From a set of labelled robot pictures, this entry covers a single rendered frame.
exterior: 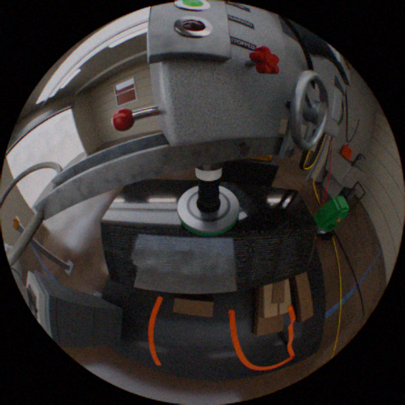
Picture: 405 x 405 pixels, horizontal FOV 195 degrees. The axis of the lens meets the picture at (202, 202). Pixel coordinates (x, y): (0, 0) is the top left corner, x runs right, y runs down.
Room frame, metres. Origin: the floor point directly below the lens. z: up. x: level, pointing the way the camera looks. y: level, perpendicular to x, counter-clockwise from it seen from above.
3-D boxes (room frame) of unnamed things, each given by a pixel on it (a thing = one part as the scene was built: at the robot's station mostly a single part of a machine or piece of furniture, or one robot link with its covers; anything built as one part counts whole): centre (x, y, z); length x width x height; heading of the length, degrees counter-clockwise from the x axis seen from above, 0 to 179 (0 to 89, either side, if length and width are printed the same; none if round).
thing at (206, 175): (0.27, -0.02, 1.00); 0.07 x 0.07 x 0.04
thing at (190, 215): (0.27, -0.02, 0.85); 0.21 x 0.21 x 0.01
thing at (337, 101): (0.50, -0.64, 1.32); 0.19 x 0.19 x 0.20
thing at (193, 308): (-0.11, 0.11, 0.07); 0.30 x 0.12 x 0.12; 83
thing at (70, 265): (-0.06, 1.93, 0.54); 0.20 x 0.20 x 1.09; 80
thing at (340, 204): (0.46, -1.63, 0.43); 0.35 x 0.35 x 0.87; 65
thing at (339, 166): (1.21, -3.29, 0.43); 1.30 x 0.62 x 0.86; 86
